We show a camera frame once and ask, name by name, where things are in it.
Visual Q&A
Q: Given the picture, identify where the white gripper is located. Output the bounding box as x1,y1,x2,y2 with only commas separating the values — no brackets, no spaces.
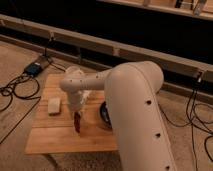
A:
67,90,91,113

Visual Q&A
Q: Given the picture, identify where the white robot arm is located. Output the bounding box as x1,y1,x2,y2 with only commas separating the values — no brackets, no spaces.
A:
60,61,177,171

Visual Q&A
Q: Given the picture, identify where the white rectangular sponge block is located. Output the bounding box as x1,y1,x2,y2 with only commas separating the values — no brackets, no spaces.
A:
48,98,61,115

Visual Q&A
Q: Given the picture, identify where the dark blue bowl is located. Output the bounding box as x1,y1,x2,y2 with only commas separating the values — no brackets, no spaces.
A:
99,102,111,127

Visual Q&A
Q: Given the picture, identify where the wooden board table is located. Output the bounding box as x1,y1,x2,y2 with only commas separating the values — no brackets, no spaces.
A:
25,74,117,154

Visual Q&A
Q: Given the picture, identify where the black power adapter box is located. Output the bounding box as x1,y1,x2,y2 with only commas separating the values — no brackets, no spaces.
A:
24,62,43,76

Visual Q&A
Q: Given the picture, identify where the black cable on floor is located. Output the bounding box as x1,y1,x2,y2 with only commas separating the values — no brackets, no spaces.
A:
0,73,42,145

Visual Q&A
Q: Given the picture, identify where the long wooden rail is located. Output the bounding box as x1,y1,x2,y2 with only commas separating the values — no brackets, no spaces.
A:
0,14,213,83

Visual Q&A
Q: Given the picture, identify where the black cables right floor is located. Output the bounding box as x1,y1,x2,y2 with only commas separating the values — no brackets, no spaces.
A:
158,77,213,164

